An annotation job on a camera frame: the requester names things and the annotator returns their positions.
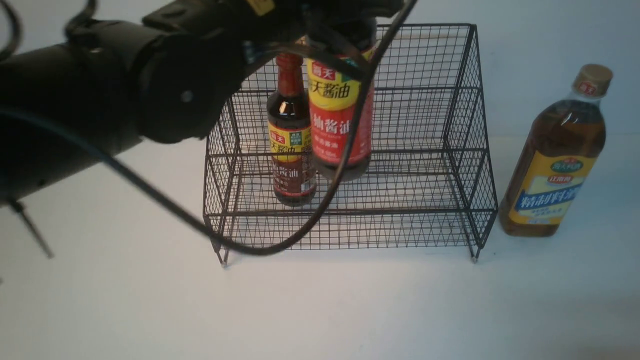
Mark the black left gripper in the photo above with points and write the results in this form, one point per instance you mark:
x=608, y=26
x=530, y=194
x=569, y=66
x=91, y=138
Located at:
x=308, y=32

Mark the soy sauce bottle red label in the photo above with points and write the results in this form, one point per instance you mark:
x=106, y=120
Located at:
x=332, y=97

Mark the dark soy sauce bottle brown label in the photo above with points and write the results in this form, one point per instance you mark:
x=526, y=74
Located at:
x=290, y=138

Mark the cooking wine bottle yellow label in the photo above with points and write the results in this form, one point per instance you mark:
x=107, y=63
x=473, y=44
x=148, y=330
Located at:
x=564, y=142

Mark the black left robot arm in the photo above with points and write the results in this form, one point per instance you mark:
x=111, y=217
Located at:
x=114, y=83

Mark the black wire mesh rack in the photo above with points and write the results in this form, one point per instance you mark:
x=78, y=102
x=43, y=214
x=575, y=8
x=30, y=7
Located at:
x=430, y=179

